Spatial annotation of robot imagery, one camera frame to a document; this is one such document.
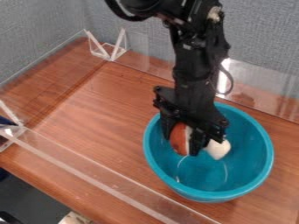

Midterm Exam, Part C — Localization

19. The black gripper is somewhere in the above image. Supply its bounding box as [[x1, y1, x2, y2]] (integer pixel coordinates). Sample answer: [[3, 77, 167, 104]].
[[151, 73, 230, 158]]

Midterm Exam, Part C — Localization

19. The red white toy mushroom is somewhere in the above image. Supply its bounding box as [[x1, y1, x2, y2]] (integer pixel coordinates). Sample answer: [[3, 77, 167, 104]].
[[170, 122, 231, 160]]

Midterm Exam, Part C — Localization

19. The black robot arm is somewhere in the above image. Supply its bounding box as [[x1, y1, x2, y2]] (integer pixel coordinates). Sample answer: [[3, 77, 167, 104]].
[[105, 0, 230, 159]]

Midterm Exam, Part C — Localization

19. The blue plastic bowl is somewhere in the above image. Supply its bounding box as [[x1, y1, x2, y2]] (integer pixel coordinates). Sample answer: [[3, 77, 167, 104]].
[[143, 102, 275, 203]]

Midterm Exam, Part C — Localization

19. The black cable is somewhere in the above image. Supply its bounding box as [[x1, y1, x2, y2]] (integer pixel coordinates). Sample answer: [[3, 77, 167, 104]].
[[214, 62, 235, 96]]

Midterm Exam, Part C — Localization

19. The clear acrylic back wall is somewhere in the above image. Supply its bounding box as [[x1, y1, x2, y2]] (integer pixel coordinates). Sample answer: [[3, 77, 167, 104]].
[[117, 31, 299, 123]]

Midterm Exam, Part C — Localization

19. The clear acrylic wall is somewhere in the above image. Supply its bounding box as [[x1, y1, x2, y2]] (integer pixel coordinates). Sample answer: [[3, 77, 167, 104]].
[[117, 31, 299, 123], [0, 29, 87, 87], [0, 126, 221, 224]]

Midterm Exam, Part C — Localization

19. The clear acrylic corner bracket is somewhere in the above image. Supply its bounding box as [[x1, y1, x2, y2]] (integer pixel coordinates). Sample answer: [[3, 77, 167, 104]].
[[85, 28, 127, 62]]

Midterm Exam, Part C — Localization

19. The clear acrylic left wall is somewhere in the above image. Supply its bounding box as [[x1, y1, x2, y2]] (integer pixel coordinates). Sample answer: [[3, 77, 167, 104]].
[[0, 29, 87, 87]]

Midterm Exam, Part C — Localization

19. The clear acrylic front wall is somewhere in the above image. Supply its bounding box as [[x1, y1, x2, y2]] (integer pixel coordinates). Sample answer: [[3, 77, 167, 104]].
[[0, 126, 221, 224]]

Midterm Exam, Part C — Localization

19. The clear acrylic left bracket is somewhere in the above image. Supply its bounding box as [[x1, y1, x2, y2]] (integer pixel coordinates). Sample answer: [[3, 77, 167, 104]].
[[0, 100, 26, 153]]

